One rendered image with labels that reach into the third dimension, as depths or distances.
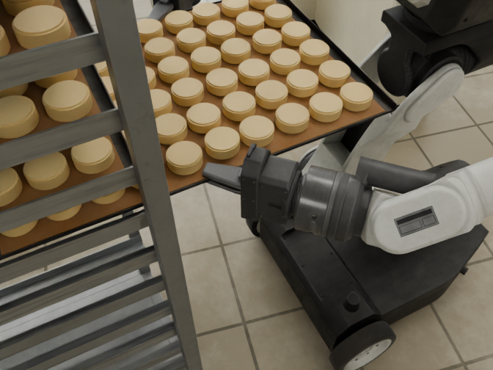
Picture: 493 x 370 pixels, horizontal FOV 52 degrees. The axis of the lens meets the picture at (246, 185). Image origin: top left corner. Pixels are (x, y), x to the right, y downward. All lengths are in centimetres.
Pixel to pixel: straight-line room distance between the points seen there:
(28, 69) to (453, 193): 46
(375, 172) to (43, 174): 40
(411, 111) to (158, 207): 61
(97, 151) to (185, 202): 129
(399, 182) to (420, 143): 158
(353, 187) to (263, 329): 106
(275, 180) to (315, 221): 7
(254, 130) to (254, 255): 108
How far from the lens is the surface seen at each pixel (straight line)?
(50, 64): 49
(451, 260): 168
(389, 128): 107
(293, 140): 74
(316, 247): 157
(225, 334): 164
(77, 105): 57
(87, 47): 49
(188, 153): 69
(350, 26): 226
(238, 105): 76
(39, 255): 68
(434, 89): 107
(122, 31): 45
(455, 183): 62
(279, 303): 168
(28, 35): 52
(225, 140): 71
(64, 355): 91
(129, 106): 50
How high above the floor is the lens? 151
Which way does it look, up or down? 51 degrees down
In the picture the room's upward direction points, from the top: straight up
